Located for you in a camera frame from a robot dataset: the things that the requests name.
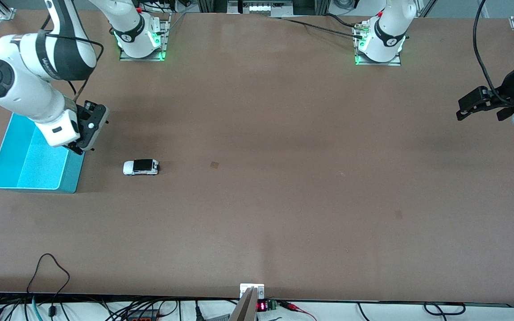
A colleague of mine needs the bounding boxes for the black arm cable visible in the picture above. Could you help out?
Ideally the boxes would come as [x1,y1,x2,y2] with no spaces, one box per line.
[473,0,514,107]
[38,31,104,104]

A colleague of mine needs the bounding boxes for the black power strip red switches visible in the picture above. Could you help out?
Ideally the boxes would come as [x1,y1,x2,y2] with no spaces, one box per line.
[125,310,162,321]

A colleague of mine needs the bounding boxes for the red clip lead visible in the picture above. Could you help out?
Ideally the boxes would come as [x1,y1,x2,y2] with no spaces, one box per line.
[278,301,318,321]

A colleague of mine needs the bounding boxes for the long black table cable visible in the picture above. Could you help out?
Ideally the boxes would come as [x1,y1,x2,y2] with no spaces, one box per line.
[264,16,365,40]

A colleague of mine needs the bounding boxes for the white toy jeep black roof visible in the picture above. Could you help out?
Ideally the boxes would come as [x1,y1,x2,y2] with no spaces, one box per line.
[123,159,160,176]

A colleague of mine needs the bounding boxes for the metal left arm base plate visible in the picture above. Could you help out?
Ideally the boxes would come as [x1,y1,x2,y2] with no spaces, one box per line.
[354,20,402,66]

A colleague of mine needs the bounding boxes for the white mounting bracket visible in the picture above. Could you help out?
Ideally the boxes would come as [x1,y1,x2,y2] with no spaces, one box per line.
[240,284,265,300]

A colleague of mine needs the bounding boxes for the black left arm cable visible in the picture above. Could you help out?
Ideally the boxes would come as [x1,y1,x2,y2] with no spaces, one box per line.
[473,0,514,107]

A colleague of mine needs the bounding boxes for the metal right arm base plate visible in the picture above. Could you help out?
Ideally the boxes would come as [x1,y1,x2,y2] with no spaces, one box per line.
[120,12,171,62]

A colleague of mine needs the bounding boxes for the grey camera mount bar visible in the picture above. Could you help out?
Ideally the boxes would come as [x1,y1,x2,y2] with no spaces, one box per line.
[229,287,258,321]

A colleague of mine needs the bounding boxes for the thin black looped cable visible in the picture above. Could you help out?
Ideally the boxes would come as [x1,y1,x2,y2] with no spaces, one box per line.
[26,253,71,318]

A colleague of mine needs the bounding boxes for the turquoise plastic bin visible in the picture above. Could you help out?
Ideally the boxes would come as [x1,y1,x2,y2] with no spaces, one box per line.
[0,112,86,194]

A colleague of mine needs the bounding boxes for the control box with white lights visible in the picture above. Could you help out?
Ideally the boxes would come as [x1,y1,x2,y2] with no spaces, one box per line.
[227,0,294,18]

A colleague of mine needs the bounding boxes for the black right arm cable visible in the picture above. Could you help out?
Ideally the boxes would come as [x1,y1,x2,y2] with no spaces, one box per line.
[38,31,104,104]

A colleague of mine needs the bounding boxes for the short black table cable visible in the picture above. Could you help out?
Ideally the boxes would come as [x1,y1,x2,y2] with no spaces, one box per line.
[324,13,359,28]

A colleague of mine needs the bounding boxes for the black coiled cable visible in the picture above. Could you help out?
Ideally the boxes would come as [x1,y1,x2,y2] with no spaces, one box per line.
[423,302,466,316]

